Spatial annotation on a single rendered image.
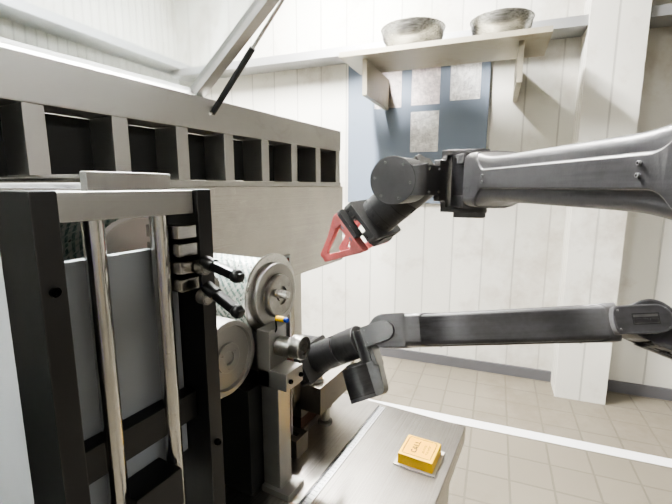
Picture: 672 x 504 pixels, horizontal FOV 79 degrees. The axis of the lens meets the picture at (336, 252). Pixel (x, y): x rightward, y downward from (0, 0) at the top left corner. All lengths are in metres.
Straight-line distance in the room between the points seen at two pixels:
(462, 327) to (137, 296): 0.49
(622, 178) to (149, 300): 0.39
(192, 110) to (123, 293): 0.71
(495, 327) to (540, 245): 2.59
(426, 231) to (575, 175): 2.97
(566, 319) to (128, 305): 0.59
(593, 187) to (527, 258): 2.96
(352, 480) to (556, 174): 0.68
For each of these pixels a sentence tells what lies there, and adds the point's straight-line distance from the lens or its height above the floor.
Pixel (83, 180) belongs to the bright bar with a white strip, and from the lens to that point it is 0.48.
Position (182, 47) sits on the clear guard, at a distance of 1.00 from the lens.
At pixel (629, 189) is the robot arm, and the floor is 1.44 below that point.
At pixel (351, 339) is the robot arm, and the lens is 0.72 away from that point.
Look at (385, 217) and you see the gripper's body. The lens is 0.57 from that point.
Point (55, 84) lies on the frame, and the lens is 0.89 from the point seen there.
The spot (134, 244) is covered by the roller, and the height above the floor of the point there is 1.37.
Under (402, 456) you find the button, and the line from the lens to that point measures 0.90.
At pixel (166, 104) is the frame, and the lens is 1.01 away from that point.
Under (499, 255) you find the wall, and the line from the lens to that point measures 3.26.
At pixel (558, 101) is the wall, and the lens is 3.29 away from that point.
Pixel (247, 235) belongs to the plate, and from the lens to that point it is 1.18.
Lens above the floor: 1.44
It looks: 9 degrees down
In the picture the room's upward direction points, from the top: straight up
